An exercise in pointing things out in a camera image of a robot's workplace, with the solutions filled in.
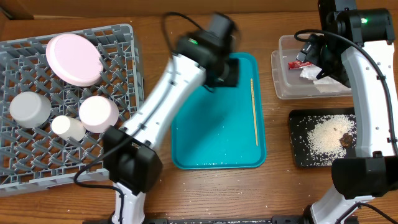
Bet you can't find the pink small bowl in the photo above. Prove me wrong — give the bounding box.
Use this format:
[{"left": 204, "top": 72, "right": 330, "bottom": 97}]
[{"left": 78, "top": 96, "right": 119, "bottom": 133}]

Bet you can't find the clear plastic bin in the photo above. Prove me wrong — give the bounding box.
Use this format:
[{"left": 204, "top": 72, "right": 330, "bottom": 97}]
[{"left": 271, "top": 35, "right": 351, "bottom": 100}]

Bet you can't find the white rice pile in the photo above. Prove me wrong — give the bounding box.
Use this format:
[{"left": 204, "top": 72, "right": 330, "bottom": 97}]
[{"left": 307, "top": 114, "right": 357, "bottom": 166}]

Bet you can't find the white cup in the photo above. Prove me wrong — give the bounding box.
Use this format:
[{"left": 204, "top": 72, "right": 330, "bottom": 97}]
[{"left": 51, "top": 115, "right": 86, "bottom": 141}]

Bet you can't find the teal plastic tray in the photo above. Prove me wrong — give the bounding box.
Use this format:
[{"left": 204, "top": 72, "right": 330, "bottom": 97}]
[{"left": 171, "top": 53, "right": 267, "bottom": 170}]

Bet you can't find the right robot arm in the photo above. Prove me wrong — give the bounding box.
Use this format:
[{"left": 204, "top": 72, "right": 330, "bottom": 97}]
[{"left": 297, "top": 0, "right": 397, "bottom": 223}]

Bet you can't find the white napkin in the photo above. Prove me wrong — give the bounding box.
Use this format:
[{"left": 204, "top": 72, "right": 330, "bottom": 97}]
[{"left": 300, "top": 65, "right": 342, "bottom": 93}]

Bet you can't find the brown food scrap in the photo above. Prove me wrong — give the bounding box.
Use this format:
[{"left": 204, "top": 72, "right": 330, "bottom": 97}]
[{"left": 339, "top": 133, "right": 354, "bottom": 148}]

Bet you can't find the red snack wrapper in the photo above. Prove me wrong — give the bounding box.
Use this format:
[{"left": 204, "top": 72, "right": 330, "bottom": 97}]
[{"left": 288, "top": 60, "right": 312, "bottom": 70}]

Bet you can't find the grey small bowl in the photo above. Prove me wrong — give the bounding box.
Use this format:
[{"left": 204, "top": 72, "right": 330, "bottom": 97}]
[{"left": 9, "top": 91, "right": 52, "bottom": 128}]

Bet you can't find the black waste tray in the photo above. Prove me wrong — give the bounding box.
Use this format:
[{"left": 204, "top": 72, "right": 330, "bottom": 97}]
[{"left": 288, "top": 108, "right": 356, "bottom": 168}]

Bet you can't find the white round plate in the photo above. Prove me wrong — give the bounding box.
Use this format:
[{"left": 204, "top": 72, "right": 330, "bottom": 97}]
[{"left": 45, "top": 34, "right": 103, "bottom": 86}]

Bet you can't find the grey dishwasher rack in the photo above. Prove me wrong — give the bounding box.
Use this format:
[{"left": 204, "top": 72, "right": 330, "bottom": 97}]
[{"left": 1, "top": 24, "right": 144, "bottom": 197}]

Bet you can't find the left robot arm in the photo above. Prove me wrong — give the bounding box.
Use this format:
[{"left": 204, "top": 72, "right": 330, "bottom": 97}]
[{"left": 103, "top": 13, "right": 239, "bottom": 223}]

